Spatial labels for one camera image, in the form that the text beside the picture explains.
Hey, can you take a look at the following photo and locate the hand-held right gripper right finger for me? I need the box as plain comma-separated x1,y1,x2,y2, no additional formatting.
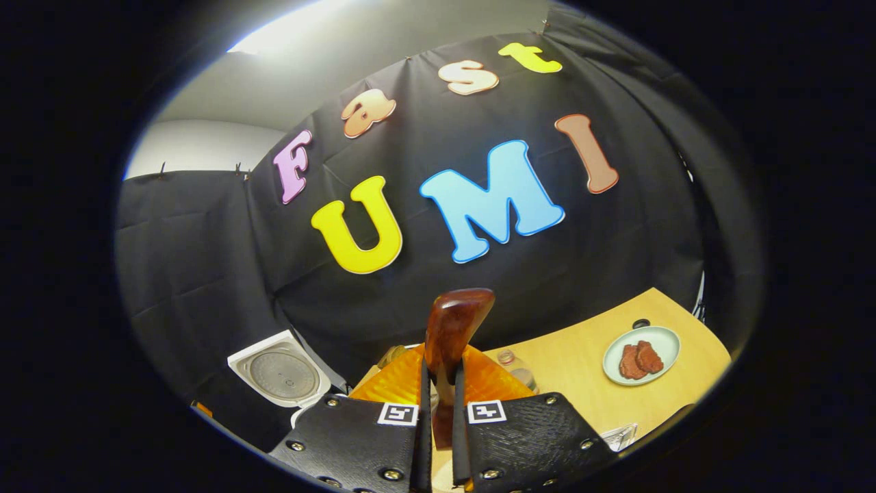
452,344,620,493

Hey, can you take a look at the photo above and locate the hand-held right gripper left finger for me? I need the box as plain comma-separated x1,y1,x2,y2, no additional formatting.
268,344,433,493

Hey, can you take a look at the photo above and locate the white rice cooker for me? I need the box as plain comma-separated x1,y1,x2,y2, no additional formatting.
227,329,333,429

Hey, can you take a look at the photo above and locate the brown wooden spoon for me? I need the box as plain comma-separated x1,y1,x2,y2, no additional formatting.
424,288,496,451

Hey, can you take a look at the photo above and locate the clear chopstick holder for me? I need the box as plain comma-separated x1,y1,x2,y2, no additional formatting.
601,422,639,453

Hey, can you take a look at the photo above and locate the clear plastic bottle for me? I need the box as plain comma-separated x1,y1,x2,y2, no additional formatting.
498,349,540,394

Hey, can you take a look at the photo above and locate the pale green plate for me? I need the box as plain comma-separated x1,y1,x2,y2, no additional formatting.
602,326,682,387

